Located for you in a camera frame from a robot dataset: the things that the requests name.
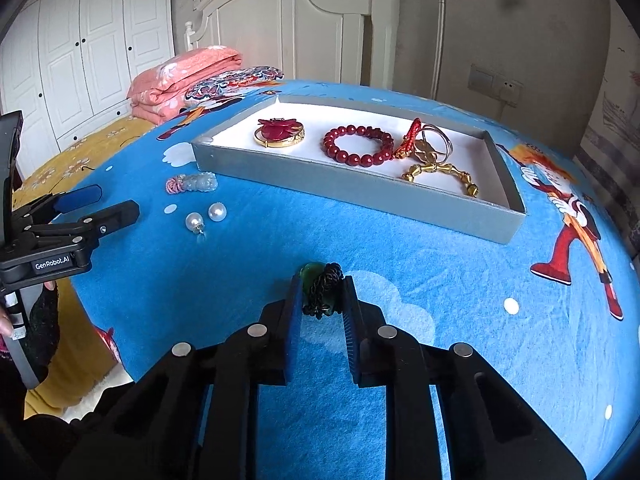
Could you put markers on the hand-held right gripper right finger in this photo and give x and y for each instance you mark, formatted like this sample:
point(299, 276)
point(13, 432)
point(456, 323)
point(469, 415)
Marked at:
point(350, 332)

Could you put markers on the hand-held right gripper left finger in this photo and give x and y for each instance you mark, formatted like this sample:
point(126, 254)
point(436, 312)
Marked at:
point(296, 325)

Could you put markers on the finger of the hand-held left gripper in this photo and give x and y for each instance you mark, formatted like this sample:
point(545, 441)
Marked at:
point(112, 215)
point(75, 200)

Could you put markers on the white pearl earring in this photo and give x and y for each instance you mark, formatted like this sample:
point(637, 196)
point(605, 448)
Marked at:
point(194, 221)
point(217, 211)

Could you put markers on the grey cardboard box tray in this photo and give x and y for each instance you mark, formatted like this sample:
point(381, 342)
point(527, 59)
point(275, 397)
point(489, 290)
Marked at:
point(350, 180)

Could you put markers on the red flower pendant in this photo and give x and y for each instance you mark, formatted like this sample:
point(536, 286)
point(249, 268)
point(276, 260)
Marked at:
point(277, 129)

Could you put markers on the gold bamboo bangle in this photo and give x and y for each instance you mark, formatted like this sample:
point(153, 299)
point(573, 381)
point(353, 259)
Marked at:
point(467, 185)

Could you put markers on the person's left hand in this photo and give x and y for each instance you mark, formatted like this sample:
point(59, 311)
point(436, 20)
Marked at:
point(5, 321)

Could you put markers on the yellow flower bedsheet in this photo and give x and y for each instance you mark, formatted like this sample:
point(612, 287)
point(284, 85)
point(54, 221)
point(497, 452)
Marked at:
point(70, 160)

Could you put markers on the blue cartoon printed blanket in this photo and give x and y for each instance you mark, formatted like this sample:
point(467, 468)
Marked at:
point(475, 320)

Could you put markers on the white wardrobe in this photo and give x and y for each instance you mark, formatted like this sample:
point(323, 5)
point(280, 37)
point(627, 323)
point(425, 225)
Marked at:
point(75, 55)

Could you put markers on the folded pink quilt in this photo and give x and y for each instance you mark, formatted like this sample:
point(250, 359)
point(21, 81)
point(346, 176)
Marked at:
point(175, 80)

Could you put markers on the patterned pillow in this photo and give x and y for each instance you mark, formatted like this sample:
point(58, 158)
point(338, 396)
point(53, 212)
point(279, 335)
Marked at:
point(235, 82)

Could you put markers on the white bed headboard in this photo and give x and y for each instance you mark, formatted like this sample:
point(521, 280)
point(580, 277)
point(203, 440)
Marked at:
point(300, 30)

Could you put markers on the metal pole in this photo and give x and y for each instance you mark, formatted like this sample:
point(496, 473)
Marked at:
point(439, 45)

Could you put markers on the wall switch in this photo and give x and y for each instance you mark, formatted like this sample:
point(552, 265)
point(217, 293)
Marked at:
point(481, 78)

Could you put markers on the wall socket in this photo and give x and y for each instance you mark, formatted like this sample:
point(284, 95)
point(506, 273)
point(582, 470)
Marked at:
point(508, 90)

